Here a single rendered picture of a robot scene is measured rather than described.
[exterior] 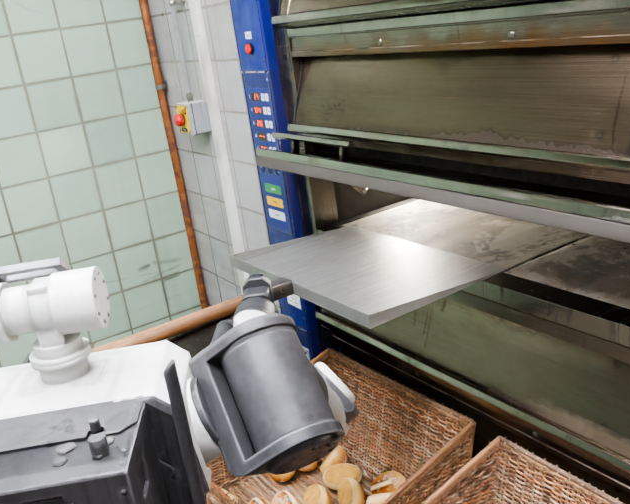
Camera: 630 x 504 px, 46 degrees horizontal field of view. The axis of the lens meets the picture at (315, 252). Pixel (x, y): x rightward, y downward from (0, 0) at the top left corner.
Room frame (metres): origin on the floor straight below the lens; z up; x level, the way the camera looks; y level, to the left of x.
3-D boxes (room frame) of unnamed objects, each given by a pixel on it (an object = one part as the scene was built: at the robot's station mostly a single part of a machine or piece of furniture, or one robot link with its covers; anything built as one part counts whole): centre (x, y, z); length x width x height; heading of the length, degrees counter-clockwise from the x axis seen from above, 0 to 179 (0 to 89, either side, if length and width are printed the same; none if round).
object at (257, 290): (1.32, 0.13, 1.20); 0.12 x 0.10 x 0.13; 176
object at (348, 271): (1.54, -0.09, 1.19); 0.55 x 0.36 x 0.03; 31
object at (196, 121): (2.39, 0.33, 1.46); 0.10 x 0.07 x 0.10; 31
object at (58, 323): (0.73, 0.28, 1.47); 0.10 x 0.07 x 0.09; 93
